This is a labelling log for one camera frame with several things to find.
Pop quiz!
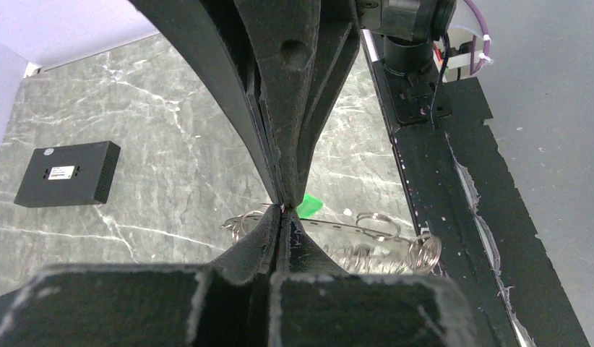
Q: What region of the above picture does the black box with label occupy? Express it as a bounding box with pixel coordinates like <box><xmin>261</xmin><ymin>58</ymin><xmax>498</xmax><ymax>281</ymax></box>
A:
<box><xmin>14</xmin><ymin>141</ymin><xmax>121</xmax><ymax>207</ymax></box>

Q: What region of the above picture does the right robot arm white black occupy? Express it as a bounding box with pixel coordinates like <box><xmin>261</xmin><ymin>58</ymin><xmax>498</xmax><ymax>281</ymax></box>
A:
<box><xmin>134</xmin><ymin>1</ymin><xmax>456</xmax><ymax>207</ymax></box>

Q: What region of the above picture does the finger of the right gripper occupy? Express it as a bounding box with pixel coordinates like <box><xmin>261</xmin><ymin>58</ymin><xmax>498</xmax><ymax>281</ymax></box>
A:
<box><xmin>133</xmin><ymin>0</ymin><xmax>282</xmax><ymax>204</ymax></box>
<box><xmin>235</xmin><ymin>1</ymin><xmax>359</xmax><ymax>207</ymax></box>

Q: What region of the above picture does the green head key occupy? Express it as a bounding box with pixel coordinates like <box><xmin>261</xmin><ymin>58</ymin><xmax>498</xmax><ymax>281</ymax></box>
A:
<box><xmin>296</xmin><ymin>194</ymin><xmax>323</xmax><ymax>218</ymax></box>

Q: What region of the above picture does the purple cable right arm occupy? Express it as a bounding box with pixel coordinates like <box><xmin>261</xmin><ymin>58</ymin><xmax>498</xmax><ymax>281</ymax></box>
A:
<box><xmin>462</xmin><ymin>0</ymin><xmax>494</xmax><ymax>77</ymax></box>

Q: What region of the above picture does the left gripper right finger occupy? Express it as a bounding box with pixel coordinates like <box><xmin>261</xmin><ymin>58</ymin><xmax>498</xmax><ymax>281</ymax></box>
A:
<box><xmin>270</xmin><ymin>210</ymin><xmax>475</xmax><ymax>346</ymax></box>

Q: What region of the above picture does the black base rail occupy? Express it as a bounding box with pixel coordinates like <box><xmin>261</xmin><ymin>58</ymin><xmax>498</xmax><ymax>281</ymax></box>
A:
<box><xmin>362</xmin><ymin>30</ymin><xmax>588</xmax><ymax>346</ymax></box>

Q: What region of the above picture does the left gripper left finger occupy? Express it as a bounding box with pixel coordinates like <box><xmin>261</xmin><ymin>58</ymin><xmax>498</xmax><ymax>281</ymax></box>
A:
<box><xmin>0</xmin><ymin>207</ymin><xmax>281</xmax><ymax>346</ymax></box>

